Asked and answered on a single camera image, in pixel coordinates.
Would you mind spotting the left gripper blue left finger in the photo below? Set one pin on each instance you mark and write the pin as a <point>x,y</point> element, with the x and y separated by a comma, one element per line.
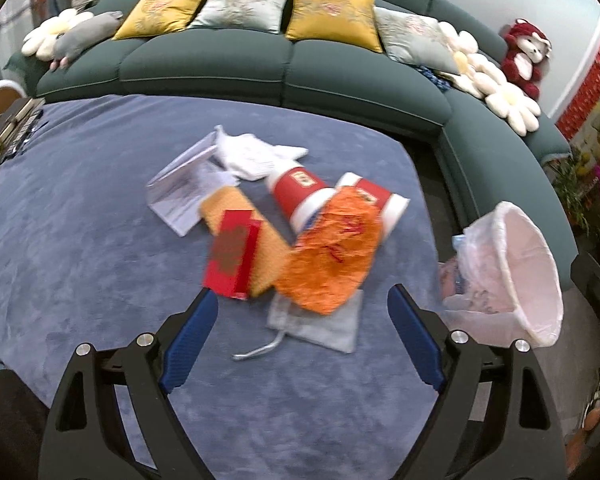
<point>182,336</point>

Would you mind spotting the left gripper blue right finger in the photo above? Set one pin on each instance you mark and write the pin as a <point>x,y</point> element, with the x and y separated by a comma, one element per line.
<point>409,321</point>

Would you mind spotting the grey drawstring pouch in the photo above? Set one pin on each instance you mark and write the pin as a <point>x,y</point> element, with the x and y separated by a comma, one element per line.
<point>337,331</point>

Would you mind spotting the red envelope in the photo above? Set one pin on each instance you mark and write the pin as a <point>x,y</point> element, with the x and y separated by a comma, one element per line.
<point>229,268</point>

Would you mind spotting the yellow foam net sleeve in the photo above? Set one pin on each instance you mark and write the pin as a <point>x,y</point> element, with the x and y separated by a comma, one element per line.
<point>271,248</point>

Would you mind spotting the white paper leaflet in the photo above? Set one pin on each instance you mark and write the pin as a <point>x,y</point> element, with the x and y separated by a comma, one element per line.
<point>176,192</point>

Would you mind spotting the red paper cup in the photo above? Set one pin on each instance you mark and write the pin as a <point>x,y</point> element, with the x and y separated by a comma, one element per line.
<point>298,192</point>
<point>391,206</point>

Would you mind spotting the white paper towel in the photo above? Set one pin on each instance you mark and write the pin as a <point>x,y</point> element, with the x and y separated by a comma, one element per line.
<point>248,157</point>

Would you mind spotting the trash bin with white liner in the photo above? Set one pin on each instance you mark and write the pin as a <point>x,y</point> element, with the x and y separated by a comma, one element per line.
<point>502,284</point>

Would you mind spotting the potted flower plants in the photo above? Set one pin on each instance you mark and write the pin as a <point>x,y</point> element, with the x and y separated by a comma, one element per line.
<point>576,181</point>

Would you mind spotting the right white flower cushion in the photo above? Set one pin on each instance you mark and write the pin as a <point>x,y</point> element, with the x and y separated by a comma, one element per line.
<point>485,81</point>

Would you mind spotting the white flower cushion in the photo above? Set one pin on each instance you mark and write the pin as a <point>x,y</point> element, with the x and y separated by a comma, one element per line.
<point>41,41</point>
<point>485,81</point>

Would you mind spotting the blue patterned cloth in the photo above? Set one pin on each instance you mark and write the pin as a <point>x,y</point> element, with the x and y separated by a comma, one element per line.
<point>441,83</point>

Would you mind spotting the red monkey plush toy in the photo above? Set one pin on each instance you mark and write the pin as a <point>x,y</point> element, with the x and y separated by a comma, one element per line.
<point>528,49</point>

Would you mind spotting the right pale embroidered cushion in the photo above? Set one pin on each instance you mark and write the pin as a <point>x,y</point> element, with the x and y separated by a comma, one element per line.
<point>416,40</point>

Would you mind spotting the pale embroidered cushion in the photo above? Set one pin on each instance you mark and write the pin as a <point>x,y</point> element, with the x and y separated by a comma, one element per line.
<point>259,15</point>
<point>416,40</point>

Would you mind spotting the green sectional sofa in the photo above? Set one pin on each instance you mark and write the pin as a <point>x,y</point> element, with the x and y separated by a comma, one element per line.
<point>483,160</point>

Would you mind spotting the grey plush toy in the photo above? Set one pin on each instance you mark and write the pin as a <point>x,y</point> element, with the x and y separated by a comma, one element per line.
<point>70,45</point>

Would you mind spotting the left white flower cushion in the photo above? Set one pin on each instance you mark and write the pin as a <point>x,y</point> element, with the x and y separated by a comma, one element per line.
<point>41,41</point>

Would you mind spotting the left yellow cushion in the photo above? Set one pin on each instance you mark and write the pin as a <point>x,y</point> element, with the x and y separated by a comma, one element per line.
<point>152,18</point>

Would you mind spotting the yellow cushion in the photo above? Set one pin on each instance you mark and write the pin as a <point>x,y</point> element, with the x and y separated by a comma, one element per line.
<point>345,21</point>
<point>152,18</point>

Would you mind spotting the right yellow cushion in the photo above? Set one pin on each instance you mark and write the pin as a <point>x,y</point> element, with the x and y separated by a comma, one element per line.
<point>345,21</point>

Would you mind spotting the left pale embroidered cushion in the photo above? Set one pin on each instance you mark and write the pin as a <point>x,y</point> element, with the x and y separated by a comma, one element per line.
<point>259,15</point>

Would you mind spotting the red wall decoration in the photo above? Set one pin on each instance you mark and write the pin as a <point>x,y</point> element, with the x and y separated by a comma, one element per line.
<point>582,104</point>

